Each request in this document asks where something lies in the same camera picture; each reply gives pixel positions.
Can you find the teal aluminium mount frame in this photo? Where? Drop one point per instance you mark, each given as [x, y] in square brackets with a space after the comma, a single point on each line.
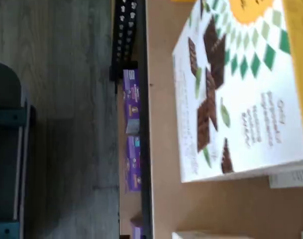
[7, 115]

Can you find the black metal shelf rack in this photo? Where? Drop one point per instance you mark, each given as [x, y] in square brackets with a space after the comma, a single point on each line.
[146, 124]

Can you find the grey rounded cart platform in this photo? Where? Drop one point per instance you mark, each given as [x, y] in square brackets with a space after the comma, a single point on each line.
[4, 84]

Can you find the purple Annie's box teal label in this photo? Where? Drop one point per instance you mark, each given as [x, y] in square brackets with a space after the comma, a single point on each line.
[133, 161]

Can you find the small white yellow-label box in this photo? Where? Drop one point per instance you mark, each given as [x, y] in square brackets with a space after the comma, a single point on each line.
[203, 236]

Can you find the purple Annie's box pink label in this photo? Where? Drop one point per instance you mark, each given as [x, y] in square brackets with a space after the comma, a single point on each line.
[132, 99]

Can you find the purple Annie's box orange label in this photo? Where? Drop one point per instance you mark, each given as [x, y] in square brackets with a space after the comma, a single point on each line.
[137, 230]

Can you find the Simple Mills sweet thins box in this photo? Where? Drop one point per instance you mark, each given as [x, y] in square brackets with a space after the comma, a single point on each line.
[240, 99]

